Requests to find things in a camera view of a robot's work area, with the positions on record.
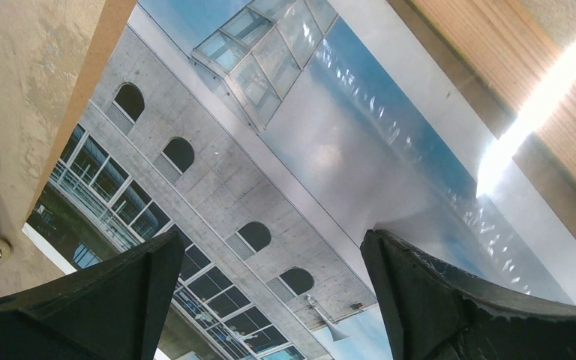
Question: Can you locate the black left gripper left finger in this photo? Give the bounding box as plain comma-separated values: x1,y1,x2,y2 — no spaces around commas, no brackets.
0,232,185,359

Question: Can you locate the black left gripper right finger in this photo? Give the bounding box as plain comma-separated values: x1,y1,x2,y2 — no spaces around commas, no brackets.
360,230,576,359

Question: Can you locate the building and sky photo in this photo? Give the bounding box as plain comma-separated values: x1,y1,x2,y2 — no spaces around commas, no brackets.
22,1,576,359

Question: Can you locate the yellow wooden picture frame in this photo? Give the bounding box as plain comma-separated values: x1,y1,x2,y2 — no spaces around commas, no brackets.
391,1,576,239

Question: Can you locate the brown frame backing board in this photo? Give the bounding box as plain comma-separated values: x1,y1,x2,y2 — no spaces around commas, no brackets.
27,1,137,214

